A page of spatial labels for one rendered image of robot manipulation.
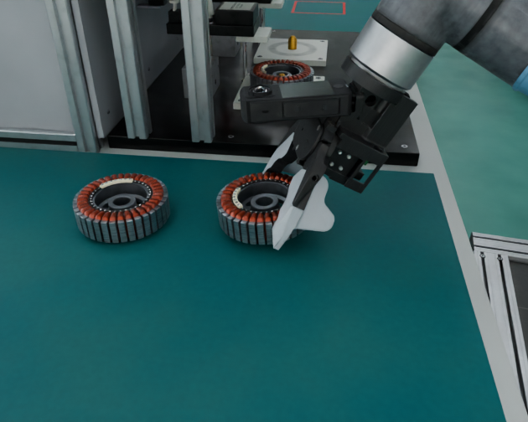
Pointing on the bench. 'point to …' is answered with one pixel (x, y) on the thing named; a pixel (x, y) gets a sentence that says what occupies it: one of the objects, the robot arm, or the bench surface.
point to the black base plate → (228, 84)
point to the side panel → (34, 78)
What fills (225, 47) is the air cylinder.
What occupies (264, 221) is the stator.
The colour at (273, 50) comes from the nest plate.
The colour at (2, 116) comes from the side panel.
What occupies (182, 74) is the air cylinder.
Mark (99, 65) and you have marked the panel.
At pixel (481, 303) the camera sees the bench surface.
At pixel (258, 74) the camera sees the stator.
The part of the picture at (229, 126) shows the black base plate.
